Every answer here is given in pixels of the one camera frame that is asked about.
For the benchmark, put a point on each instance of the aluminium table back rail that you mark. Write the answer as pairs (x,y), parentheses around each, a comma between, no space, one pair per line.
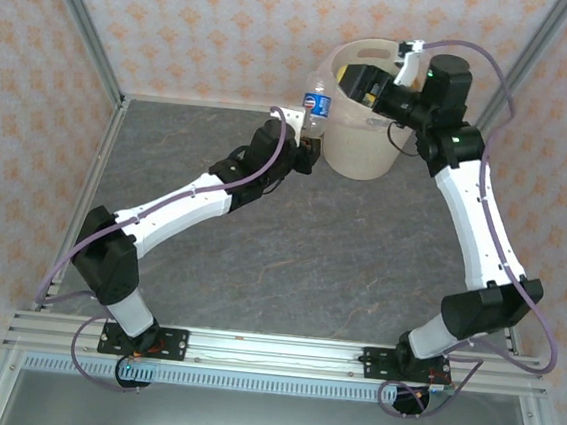
(164,99)

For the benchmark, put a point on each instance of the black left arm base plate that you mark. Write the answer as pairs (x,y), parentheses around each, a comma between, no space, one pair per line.
(176,347)

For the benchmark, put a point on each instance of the grey metal sheet panel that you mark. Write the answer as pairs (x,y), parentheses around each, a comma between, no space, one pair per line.
(268,422)

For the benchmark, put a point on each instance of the long aluminium base rail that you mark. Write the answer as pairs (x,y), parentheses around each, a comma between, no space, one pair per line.
(275,355)

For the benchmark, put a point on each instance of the beige plastic bin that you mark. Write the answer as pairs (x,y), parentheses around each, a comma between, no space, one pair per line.
(355,149)

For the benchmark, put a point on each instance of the aluminium corner post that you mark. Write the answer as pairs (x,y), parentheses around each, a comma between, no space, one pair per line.
(82,17)
(526,60)

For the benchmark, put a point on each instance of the aluminium table side rail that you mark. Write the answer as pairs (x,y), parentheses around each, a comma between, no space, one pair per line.
(98,164)
(512,342)

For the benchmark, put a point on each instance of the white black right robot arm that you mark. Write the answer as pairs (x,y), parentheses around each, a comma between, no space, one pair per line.
(478,221)

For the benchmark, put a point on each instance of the clear bottle Pepsi label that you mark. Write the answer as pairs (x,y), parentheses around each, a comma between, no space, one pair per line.
(316,106)

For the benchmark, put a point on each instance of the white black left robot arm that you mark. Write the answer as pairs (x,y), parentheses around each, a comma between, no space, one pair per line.
(173,207)

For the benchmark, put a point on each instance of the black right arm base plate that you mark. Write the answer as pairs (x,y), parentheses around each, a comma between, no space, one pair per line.
(374,364)

